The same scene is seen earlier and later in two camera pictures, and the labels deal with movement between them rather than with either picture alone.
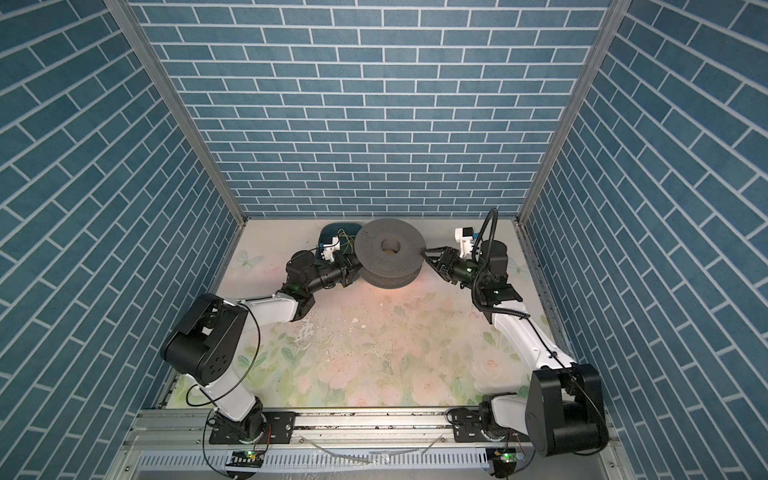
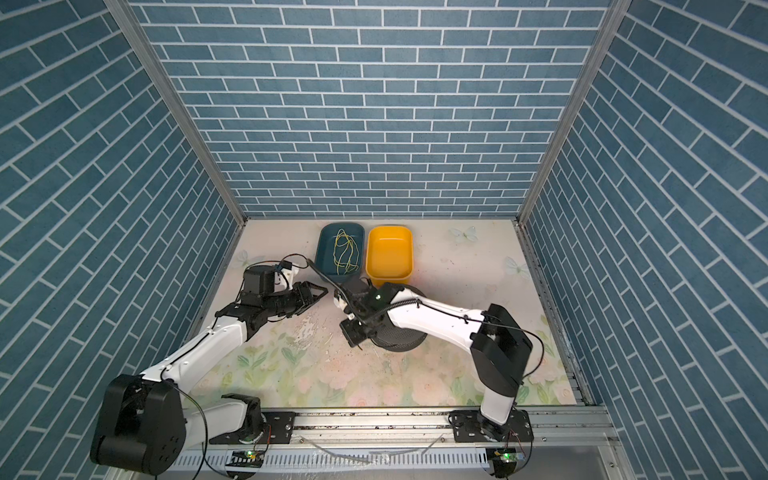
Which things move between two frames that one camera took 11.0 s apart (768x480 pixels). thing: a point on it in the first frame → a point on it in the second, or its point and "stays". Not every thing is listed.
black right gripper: [451, 259] → [350, 333]
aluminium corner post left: [178, 102] stays
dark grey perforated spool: [389, 251] → [392, 337]
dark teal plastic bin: [344, 232] stays
